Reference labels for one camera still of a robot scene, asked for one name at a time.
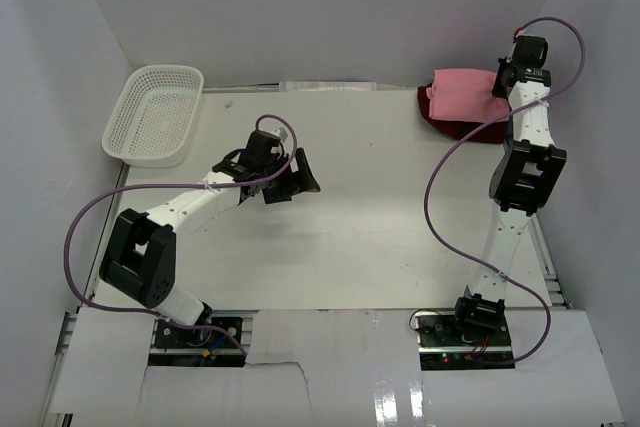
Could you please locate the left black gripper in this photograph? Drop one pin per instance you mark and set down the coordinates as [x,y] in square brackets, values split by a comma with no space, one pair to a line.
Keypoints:
[295,183]

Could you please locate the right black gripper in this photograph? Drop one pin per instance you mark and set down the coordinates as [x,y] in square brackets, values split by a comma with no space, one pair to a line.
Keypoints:
[506,64]

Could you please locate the pink t shirt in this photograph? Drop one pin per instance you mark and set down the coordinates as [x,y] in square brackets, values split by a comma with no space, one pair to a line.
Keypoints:
[464,95]

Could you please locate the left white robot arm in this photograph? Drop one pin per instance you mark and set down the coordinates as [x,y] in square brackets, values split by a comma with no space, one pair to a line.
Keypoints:
[140,260]

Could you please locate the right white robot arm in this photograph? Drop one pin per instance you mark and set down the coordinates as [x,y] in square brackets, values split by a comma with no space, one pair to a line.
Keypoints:
[520,185]

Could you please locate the folded dark red t shirt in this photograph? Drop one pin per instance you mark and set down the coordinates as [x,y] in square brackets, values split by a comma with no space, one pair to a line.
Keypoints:
[456,130]

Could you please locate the papers at back edge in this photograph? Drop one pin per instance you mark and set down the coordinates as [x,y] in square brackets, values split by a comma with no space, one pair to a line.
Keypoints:
[326,86]

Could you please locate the white plastic mesh basket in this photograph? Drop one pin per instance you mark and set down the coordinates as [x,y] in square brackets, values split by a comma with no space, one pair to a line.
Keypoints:
[154,119]

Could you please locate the white paper sheet front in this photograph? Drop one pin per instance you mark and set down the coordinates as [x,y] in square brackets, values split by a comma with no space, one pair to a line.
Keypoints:
[333,368]

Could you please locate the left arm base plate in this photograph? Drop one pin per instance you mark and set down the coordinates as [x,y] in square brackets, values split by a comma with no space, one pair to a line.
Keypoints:
[175,347]

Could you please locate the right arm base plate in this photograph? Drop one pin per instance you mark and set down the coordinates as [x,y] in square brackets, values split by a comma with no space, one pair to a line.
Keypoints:
[443,348]

